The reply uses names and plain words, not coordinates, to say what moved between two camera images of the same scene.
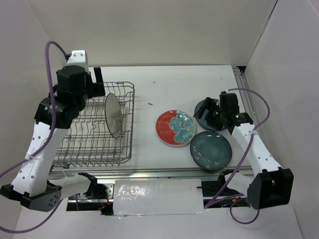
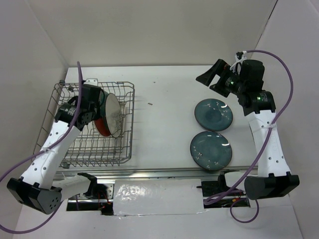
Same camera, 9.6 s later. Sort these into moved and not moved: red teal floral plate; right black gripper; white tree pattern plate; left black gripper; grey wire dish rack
Moved: left black gripper; right black gripper; red teal floral plate
Not moved: grey wire dish rack; white tree pattern plate
